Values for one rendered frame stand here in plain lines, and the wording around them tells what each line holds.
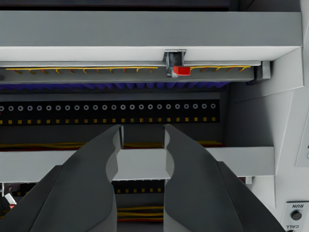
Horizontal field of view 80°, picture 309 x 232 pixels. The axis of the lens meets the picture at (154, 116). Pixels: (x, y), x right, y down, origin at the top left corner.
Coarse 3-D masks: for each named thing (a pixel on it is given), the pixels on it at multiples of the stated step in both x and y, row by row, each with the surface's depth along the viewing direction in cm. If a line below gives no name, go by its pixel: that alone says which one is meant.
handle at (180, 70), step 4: (172, 68) 23; (176, 68) 19; (180, 68) 18; (184, 68) 18; (188, 68) 18; (172, 72) 25; (176, 72) 19; (180, 72) 18; (184, 72) 18; (188, 72) 18; (172, 76) 25; (176, 76) 25
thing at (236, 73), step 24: (0, 72) 29; (24, 72) 29; (48, 72) 30; (72, 72) 29; (96, 72) 30; (120, 72) 30; (144, 72) 30; (192, 72) 30; (216, 72) 30; (240, 72) 30
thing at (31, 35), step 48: (0, 48) 22; (48, 48) 23; (96, 48) 23; (144, 48) 23; (192, 48) 23; (240, 48) 24; (288, 48) 24; (0, 96) 41; (48, 96) 41; (96, 96) 41; (144, 96) 42; (192, 96) 42; (240, 96) 39
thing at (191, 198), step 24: (168, 144) 10; (192, 144) 10; (168, 168) 10; (192, 168) 9; (216, 168) 9; (168, 192) 7; (192, 192) 7; (216, 192) 7; (168, 216) 7; (192, 216) 7; (216, 216) 7
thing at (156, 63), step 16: (0, 64) 27; (16, 64) 27; (32, 64) 27; (48, 64) 27; (64, 64) 27; (80, 64) 27; (96, 64) 27; (112, 64) 27; (128, 64) 28; (144, 64) 28; (160, 64) 28; (192, 64) 28; (208, 64) 28; (224, 64) 28; (240, 64) 28; (256, 64) 28
